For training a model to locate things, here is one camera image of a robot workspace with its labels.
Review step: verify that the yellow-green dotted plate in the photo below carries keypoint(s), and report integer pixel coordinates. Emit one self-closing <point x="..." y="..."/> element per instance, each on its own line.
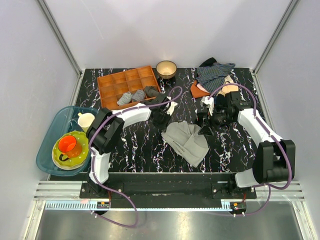
<point x="76" y="162"/>

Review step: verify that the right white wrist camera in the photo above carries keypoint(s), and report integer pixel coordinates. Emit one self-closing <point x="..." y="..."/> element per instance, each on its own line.
<point x="208" y="102"/>

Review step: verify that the cream mug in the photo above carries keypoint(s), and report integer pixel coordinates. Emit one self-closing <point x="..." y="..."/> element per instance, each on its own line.
<point x="85" y="120"/>

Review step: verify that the striped rolled underwear middle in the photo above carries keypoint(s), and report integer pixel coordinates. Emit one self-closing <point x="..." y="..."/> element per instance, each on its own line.
<point x="138" y="96"/>

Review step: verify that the beige bowl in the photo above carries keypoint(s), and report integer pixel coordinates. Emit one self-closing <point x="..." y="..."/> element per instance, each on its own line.
<point x="166" y="69"/>

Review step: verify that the orange cloth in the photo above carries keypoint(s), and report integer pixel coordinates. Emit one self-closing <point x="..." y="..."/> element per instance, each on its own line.
<point x="197" y="91"/>

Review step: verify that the striped rolled underwear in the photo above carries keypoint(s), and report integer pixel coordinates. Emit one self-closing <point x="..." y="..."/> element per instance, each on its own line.
<point x="138" y="96"/>
<point x="125" y="99"/>

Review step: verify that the orange cup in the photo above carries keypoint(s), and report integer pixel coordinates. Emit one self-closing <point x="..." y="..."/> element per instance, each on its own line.
<point x="69" y="147"/>

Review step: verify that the blue plastic tub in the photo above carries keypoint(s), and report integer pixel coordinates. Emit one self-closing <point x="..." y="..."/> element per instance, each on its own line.
<point x="64" y="122"/>

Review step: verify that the beige underwear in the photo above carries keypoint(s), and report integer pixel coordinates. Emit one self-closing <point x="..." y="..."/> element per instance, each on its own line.
<point x="229" y="88"/>

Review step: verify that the striped rolled underwear left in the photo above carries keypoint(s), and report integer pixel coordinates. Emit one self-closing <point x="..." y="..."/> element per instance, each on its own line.
<point x="125" y="99"/>

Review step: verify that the black underwear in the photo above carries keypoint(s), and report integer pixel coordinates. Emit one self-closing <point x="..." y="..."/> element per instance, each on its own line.
<point x="209" y="62"/>

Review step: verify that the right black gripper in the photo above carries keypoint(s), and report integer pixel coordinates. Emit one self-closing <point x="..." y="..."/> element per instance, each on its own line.
<point x="208" y="120"/>

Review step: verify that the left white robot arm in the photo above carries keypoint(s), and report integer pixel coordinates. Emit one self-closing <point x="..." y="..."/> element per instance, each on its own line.
<point x="106" y="130"/>

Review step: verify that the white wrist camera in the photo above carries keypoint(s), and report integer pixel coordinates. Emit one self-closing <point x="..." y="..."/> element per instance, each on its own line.
<point x="170" y="107"/>
<point x="208" y="102"/>

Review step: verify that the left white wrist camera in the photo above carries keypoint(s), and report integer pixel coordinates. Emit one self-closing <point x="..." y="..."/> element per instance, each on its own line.
<point x="170" y="107"/>

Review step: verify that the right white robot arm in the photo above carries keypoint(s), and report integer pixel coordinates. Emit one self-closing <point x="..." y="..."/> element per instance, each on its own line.
<point x="274" y="163"/>

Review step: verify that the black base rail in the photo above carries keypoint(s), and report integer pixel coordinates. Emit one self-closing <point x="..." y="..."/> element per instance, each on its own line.
<point x="168" y="190"/>

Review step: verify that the dark grey rolled underwear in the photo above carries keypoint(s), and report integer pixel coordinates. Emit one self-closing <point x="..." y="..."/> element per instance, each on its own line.
<point x="151" y="92"/>

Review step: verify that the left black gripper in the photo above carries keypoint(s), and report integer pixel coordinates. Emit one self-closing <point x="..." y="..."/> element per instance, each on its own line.
<point x="163" y="125"/>

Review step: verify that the orange compartment tray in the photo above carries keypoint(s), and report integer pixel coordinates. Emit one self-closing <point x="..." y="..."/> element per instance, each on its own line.
<point x="112" y="87"/>

